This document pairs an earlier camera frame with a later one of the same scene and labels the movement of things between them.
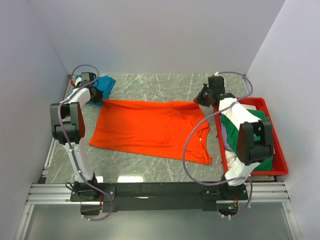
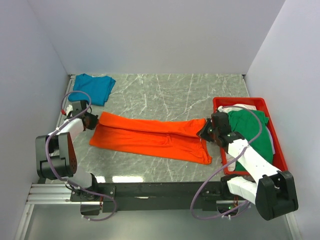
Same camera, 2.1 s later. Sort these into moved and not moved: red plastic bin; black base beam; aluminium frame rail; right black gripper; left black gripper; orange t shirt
Moved: left black gripper; right black gripper; orange t shirt
Not moved: red plastic bin; aluminium frame rail; black base beam
